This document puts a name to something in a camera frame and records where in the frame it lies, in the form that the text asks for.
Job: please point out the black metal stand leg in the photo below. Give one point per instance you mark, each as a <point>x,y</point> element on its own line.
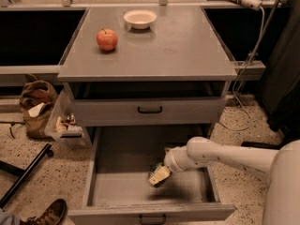
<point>22,174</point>

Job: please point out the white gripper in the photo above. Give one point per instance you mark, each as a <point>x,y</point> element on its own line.
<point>172,160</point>

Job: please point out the red apple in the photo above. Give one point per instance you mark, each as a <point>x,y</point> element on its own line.
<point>107,40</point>

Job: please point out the green soda can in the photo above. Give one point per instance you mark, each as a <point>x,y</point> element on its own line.
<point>156,174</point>

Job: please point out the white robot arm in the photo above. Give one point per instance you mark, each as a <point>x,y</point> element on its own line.
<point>280,168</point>

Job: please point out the open middle drawer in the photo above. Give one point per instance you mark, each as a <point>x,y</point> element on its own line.
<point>117,189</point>

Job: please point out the clear plastic storage bin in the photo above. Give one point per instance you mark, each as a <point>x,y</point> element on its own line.
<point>62,125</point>

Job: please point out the black office chair base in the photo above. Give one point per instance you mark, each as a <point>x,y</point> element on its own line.
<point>260,145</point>

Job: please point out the closed top drawer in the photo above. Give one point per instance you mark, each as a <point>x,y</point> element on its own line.
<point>136,112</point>

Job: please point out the grey drawer cabinet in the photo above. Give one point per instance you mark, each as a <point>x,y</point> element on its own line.
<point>177,56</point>

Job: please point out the brown leather shoe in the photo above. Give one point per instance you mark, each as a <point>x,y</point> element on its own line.
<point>53,215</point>

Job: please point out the white bowl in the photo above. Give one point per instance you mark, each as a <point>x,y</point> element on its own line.
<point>140,18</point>

